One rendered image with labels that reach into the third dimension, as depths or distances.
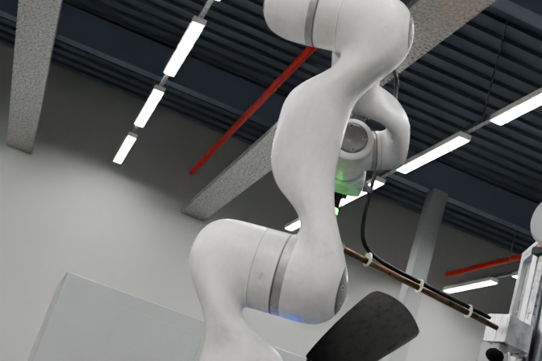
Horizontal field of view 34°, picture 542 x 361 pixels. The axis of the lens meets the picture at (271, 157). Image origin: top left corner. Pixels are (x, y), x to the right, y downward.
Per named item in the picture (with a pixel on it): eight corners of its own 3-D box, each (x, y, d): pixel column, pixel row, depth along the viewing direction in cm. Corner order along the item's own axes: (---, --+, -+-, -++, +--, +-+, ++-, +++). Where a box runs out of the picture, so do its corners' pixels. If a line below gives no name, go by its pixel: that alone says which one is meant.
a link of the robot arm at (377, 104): (421, 26, 159) (402, 147, 181) (331, 27, 159) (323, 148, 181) (428, 59, 153) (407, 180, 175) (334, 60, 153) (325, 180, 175)
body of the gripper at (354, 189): (314, 173, 182) (312, 189, 193) (364, 188, 181) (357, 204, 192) (325, 140, 184) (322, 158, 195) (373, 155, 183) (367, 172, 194)
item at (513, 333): (509, 356, 228) (515, 324, 231) (531, 358, 222) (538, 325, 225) (481, 343, 223) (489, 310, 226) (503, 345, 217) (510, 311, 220)
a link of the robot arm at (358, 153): (369, 140, 182) (323, 141, 182) (377, 116, 170) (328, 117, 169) (371, 180, 179) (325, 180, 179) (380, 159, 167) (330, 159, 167)
